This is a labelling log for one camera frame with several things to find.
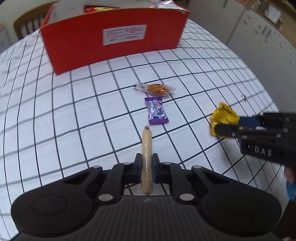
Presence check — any red cardboard box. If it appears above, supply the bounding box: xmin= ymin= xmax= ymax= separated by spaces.
xmin=40 ymin=0 xmax=190 ymax=75

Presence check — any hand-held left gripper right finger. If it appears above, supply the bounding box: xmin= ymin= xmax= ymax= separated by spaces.
xmin=152 ymin=153 xmax=232 ymax=205

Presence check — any red yellow snack packet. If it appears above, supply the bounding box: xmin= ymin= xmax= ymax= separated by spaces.
xmin=84 ymin=6 xmax=121 ymax=13

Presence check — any silver pink snack packet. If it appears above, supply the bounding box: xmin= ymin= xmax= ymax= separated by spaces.
xmin=150 ymin=1 xmax=183 ymax=11

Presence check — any clear wrapped brown pastry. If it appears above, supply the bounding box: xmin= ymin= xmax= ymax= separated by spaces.
xmin=134 ymin=82 xmax=176 ymax=96

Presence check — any black white checkered tablecloth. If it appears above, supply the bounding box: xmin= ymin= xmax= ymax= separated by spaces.
xmin=0 ymin=17 xmax=287 ymax=241

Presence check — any pale sausage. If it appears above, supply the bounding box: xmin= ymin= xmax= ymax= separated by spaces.
xmin=142 ymin=125 xmax=153 ymax=195

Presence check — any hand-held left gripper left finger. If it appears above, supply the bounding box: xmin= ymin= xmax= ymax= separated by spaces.
xmin=62 ymin=153 xmax=142 ymax=205

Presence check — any brown wooden chair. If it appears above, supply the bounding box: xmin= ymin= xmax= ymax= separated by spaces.
xmin=13 ymin=10 xmax=49 ymax=40

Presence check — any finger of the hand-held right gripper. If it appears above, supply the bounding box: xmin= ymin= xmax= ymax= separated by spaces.
xmin=215 ymin=124 xmax=287 ymax=139
xmin=239 ymin=112 xmax=296 ymax=131

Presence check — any purple candy packet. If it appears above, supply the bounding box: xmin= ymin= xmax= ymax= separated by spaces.
xmin=144 ymin=97 xmax=170 ymax=125

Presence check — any white floor cabinet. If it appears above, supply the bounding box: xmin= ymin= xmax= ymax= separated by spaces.
xmin=225 ymin=3 xmax=296 ymax=50

